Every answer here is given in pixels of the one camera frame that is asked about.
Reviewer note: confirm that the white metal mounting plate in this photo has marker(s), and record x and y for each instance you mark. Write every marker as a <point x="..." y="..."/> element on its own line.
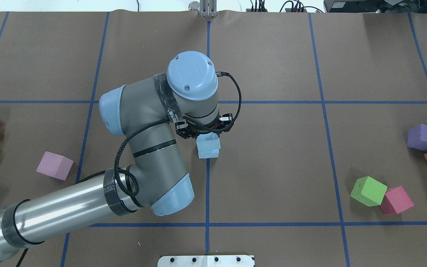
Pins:
<point x="207" y="261"/>

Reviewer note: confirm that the purple foam block right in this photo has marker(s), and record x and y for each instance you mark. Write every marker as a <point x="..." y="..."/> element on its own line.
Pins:
<point x="417" y="137"/>

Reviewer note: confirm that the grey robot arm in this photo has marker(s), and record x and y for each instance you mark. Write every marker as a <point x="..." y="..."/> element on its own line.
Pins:
<point x="148" y="170"/>

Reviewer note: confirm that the lilac pink foam block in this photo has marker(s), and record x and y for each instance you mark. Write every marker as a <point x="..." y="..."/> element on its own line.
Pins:
<point x="55" y="166"/>

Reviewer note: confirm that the light blue foam block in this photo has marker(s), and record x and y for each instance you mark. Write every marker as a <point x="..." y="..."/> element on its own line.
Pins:
<point x="208" y="145"/>

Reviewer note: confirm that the magenta foam block near green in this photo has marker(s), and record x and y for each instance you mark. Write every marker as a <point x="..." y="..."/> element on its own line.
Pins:
<point x="396" y="200"/>

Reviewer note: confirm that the black monitor base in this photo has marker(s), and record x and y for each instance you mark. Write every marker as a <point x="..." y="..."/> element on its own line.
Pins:
<point x="375" y="6"/>

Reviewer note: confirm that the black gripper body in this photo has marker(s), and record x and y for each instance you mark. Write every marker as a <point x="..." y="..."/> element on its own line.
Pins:
<point x="182" y="130"/>

